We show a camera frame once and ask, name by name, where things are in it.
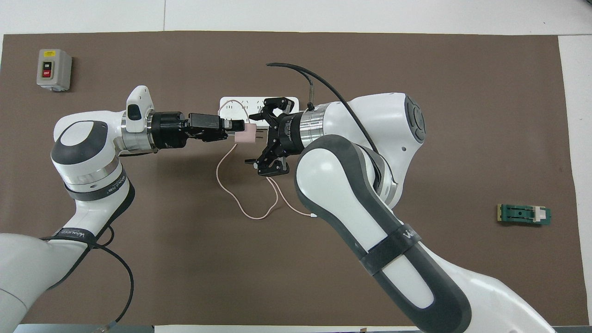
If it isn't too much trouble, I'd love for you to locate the white power strip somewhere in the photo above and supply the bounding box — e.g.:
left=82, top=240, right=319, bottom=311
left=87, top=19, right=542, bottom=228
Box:
left=219, top=96, right=300, bottom=130

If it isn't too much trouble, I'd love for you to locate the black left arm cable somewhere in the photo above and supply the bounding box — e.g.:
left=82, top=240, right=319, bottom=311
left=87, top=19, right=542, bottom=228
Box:
left=39, top=224, right=135, bottom=333

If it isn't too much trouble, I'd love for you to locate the pink charger block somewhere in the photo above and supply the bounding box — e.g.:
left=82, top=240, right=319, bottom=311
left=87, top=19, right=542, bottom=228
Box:
left=234, top=123, right=267, bottom=143

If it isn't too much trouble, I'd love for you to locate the brown table mat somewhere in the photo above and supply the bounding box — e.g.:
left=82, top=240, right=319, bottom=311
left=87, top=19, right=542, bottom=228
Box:
left=0, top=31, right=589, bottom=327

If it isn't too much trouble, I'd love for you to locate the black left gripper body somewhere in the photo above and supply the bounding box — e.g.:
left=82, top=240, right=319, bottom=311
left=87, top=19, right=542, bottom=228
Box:
left=152, top=112, right=190, bottom=149

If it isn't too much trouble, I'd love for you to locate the grey on-off switch box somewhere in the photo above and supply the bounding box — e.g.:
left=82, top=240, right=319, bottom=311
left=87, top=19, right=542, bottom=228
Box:
left=37, top=49, right=73, bottom=92

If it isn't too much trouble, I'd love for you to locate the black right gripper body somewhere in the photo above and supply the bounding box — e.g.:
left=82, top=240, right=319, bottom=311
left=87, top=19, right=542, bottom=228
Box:
left=267, top=111, right=306, bottom=155

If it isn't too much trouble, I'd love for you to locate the pink charging cable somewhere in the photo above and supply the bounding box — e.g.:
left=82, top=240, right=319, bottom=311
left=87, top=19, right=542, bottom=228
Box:
left=216, top=99, right=320, bottom=220

